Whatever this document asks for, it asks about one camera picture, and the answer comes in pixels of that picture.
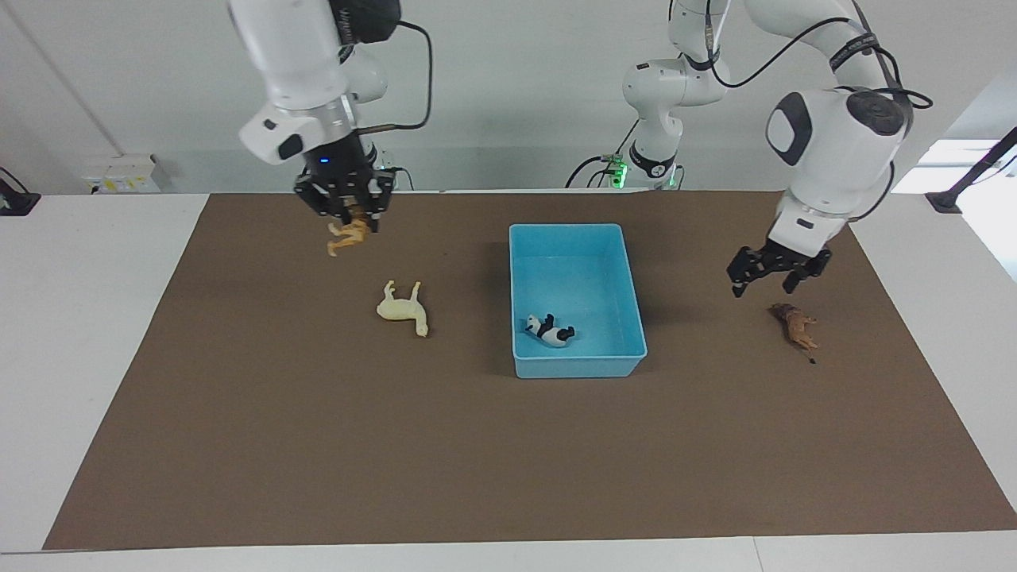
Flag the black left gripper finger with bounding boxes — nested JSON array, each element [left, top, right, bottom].
[[783, 260, 828, 294], [726, 247, 771, 300]]

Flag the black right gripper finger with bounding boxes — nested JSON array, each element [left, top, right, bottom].
[[293, 178, 339, 218], [361, 170, 396, 234]]

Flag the brown lion toy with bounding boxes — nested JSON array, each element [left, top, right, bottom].
[[769, 302, 819, 365]]

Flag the orange tiger toy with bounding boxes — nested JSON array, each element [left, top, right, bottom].
[[327, 213, 371, 258]]

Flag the cream llama toy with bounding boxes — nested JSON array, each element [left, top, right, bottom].
[[376, 280, 430, 338]]

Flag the black white panda toy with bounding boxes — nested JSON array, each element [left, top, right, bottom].
[[523, 314, 576, 348]]

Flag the blue plastic storage box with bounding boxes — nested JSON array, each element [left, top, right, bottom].
[[508, 223, 648, 380]]

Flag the white socket box yellow labels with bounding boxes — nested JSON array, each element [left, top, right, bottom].
[[83, 154, 160, 195]]

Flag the black slanted stand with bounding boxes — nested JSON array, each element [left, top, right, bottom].
[[926, 127, 1017, 215]]

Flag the brown table mat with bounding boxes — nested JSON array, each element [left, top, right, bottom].
[[42, 191, 1017, 551]]

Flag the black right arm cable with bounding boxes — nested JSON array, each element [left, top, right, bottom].
[[354, 20, 435, 133]]

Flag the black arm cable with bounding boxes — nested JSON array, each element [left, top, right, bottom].
[[354, 20, 435, 133], [706, 0, 935, 110]]

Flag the black left base cable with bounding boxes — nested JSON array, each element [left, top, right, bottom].
[[566, 119, 639, 190]]

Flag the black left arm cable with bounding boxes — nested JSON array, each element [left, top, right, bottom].
[[706, 0, 935, 110]]

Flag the black clamp mount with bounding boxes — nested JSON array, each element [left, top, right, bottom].
[[0, 168, 41, 217]]

